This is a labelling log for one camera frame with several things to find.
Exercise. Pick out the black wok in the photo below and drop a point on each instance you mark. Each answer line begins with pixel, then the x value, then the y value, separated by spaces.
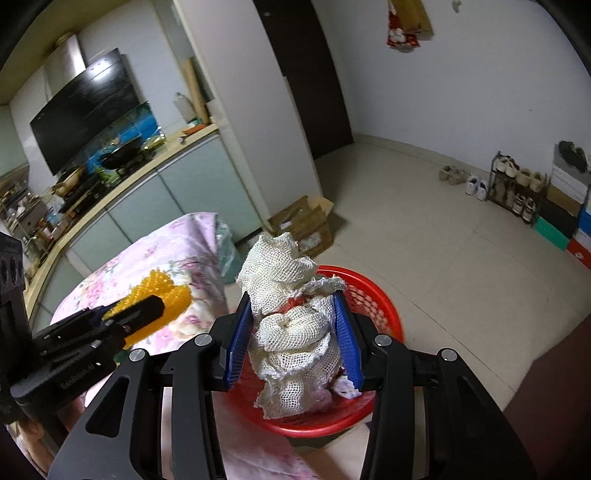
pixel 120 154

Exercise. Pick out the dark brown furniture panel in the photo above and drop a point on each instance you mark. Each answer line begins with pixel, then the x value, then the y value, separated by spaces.
pixel 554 406

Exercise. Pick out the red wall decoration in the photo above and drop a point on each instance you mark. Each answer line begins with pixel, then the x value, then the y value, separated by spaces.
pixel 399 37

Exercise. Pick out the white mesh cloth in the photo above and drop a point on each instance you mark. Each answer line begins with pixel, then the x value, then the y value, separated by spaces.
pixel 295 350

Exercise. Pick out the white plastic bottle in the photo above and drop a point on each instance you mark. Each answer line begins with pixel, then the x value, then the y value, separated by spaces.
pixel 183 108

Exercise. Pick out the beige frying pan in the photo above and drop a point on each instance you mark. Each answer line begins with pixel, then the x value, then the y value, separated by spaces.
pixel 68 180

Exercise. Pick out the pair of dark shoes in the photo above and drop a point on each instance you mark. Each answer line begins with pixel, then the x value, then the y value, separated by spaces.
pixel 573 153

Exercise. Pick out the black shoe rack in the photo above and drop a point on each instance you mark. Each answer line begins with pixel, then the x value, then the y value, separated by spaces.
pixel 495 184

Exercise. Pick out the small orange green utensil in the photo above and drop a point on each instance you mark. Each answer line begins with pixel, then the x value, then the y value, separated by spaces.
pixel 194 128

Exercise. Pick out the black range hood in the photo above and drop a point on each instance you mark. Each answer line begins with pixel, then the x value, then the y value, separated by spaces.
pixel 83 120

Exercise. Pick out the beige slipper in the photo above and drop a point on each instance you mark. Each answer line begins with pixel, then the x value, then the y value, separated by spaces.
pixel 446 174
pixel 458 177

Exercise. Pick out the yellow foam net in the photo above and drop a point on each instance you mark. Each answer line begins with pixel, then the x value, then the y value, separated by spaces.
pixel 171 295

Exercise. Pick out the brown paper bag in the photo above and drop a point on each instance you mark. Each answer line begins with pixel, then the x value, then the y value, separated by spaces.
pixel 418 16

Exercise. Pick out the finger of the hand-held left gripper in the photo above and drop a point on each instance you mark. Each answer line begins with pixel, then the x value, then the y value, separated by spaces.
pixel 78 321
pixel 143 309

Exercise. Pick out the pink floral quilt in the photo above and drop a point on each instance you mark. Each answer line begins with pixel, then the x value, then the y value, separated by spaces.
pixel 138 258

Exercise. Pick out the dark door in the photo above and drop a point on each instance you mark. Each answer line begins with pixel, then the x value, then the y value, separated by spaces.
pixel 309 78

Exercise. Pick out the kitchen counter with grey cabinets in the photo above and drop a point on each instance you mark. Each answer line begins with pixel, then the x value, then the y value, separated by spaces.
pixel 184 170

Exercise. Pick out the stack of shoe boxes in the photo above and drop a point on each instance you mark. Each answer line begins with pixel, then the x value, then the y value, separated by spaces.
pixel 561 212

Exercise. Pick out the wooden cutting board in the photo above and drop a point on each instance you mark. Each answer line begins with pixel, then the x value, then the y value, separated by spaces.
pixel 197 92

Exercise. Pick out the metal spice rack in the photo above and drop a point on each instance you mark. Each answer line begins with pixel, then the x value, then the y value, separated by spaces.
pixel 23 212

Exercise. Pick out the group of assorted shoes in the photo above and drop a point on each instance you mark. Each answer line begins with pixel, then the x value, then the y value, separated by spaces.
pixel 524 177

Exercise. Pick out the white sneaker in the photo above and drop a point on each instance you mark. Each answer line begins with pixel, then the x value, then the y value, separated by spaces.
pixel 471 183
pixel 482 189

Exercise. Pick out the red plastic mesh basket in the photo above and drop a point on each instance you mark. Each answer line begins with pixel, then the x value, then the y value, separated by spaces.
pixel 378 318

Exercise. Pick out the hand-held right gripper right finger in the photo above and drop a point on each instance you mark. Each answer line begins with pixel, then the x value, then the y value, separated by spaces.
pixel 348 341

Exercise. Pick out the black induction cooker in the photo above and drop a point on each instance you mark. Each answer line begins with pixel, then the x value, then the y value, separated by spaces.
pixel 83 189

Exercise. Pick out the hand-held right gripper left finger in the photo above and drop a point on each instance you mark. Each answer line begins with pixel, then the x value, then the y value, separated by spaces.
pixel 238 341

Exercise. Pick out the cardboard box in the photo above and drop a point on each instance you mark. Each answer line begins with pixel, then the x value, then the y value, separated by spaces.
pixel 314 221

